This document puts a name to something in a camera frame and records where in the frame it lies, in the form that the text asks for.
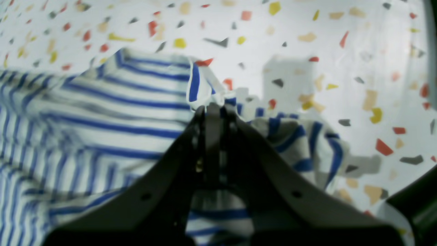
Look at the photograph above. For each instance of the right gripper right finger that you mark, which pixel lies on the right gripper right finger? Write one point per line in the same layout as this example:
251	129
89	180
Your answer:
285	209

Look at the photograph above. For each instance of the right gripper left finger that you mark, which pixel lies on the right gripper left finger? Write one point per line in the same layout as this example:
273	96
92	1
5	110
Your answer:
154	210

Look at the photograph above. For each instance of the blue white striped t-shirt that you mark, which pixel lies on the blue white striped t-shirt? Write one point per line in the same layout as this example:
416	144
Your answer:
72	143

